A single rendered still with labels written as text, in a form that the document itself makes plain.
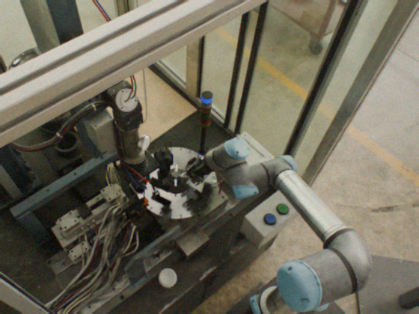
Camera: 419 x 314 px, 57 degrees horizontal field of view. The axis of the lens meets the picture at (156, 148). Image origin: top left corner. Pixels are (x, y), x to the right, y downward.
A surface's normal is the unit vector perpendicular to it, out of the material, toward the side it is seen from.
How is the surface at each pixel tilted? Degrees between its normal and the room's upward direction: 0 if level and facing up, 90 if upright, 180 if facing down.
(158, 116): 0
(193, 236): 0
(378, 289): 0
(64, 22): 90
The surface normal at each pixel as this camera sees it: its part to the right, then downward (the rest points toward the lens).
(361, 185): -0.04, -0.56
